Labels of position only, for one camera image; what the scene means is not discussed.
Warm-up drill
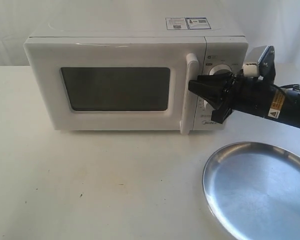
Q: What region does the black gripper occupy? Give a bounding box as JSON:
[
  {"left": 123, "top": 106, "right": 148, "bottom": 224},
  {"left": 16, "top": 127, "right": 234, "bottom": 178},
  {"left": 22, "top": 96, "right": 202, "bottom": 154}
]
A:
[{"left": 188, "top": 72, "right": 275, "bottom": 124}]

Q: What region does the white microwave door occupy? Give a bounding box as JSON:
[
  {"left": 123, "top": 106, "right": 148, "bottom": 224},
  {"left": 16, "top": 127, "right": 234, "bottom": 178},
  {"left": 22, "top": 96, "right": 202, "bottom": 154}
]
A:
[{"left": 23, "top": 36, "right": 207, "bottom": 136}]

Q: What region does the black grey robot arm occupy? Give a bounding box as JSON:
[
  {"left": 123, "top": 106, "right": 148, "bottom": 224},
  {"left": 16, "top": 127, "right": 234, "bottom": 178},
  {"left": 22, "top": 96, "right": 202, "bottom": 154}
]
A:
[{"left": 188, "top": 73, "right": 300, "bottom": 129}]

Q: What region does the white microwave oven body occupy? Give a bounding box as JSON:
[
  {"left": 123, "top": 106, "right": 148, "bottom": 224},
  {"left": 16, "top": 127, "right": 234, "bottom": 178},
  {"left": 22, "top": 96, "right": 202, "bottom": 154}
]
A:
[{"left": 23, "top": 16, "right": 249, "bottom": 133}]

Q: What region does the upper white control knob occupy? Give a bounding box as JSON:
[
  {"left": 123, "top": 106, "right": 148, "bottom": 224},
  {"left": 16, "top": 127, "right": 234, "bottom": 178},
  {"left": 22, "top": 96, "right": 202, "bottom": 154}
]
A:
[{"left": 209, "top": 64, "right": 232, "bottom": 76}]

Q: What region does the blue white warning sticker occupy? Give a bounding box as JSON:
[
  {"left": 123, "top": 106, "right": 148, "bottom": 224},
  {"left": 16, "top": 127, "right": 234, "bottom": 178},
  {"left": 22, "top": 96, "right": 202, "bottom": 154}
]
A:
[{"left": 165, "top": 17, "right": 212, "bottom": 30}]

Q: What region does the round steel plate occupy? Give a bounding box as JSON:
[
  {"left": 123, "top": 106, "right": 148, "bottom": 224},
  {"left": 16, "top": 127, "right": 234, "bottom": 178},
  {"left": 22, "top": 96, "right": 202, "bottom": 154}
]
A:
[{"left": 202, "top": 141, "right": 300, "bottom": 240}]

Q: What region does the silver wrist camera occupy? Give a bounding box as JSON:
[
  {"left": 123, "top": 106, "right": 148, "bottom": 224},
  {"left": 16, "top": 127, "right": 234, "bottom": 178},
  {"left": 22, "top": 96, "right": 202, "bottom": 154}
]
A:
[{"left": 242, "top": 45, "right": 275, "bottom": 78}]

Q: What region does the black cable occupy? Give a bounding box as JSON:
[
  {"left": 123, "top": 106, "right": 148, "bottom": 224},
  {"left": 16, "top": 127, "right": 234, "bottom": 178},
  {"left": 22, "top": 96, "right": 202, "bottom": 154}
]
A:
[{"left": 277, "top": 83, "right": 300, "bottom": 91}]

